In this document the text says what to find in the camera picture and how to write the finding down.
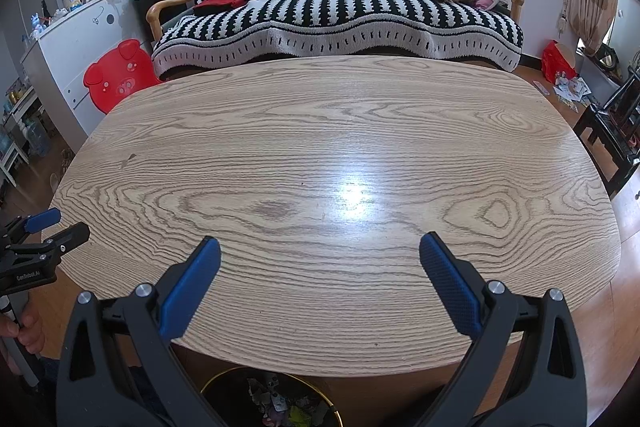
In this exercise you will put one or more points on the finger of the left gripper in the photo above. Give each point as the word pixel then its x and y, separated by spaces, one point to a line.
pixel 68 239
pixel 42 220

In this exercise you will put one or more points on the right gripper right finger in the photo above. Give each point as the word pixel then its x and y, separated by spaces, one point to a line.
pixel 547 383

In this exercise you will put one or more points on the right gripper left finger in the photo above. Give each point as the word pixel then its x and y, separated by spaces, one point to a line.
pixel 117 367

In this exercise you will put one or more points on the black gold-rimmed trash bin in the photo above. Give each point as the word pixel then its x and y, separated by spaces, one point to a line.
pixel 248 397

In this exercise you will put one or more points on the person's left hand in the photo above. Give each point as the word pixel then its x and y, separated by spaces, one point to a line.
pixel 30 334

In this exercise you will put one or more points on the red pig-shaped stool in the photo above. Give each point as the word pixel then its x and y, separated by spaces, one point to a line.
pixel 121 72

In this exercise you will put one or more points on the white cabinet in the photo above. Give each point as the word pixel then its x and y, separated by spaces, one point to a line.
pixel 56 61

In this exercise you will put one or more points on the dark wooden chair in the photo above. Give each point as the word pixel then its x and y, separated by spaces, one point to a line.
pixel 616 125

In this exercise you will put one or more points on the red bag on floor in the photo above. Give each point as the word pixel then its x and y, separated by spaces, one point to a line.
pixel 557 60

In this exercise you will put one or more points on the black white striped sofa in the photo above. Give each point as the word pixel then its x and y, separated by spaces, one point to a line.
pixel 256 28

